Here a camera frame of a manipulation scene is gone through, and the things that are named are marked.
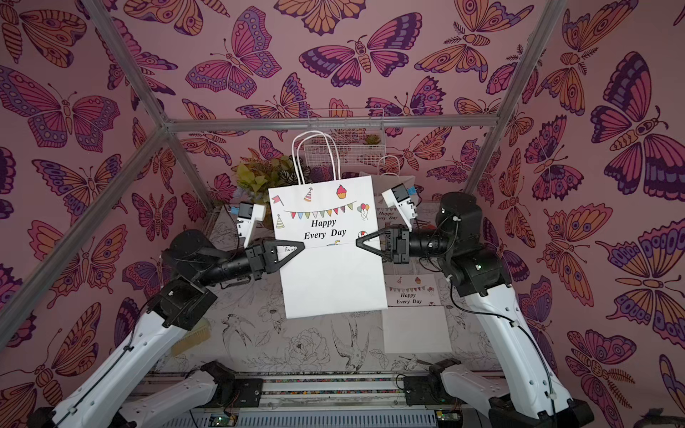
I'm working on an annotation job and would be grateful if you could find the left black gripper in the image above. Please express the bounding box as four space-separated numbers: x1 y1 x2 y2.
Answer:
197 240 301 292

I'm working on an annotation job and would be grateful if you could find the white party paper bag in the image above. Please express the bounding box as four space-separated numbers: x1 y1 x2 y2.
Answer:
382 275 452 354

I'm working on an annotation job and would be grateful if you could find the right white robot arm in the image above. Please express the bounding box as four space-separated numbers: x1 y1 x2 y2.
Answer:
356 185 594 427

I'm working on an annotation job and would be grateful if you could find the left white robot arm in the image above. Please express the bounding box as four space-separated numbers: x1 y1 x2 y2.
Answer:
27 229 305 427

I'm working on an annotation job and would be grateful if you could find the potted green plant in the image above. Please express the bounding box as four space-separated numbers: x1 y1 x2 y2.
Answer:
235 156 298 204

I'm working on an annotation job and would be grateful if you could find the small succulent in basket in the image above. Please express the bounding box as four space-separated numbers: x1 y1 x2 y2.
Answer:
364 135 382 146

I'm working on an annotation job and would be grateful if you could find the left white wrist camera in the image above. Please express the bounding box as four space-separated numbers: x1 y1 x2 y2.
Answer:
230 203 266 247

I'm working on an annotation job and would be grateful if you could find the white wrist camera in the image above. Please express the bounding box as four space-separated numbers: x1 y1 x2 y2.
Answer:
230 203 266 247
382 184 417 232

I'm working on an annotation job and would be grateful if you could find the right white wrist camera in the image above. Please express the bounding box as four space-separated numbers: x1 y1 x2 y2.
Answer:
382 184 417 232

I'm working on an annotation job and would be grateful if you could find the white wire wall basket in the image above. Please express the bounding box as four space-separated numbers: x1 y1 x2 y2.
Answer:
303 98 387 171

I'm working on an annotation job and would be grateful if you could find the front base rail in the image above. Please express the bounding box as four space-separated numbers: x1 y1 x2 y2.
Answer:
158 372 491 427

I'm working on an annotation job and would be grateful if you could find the aluminium frame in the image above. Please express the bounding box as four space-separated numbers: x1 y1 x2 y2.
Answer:
0 0 568 428

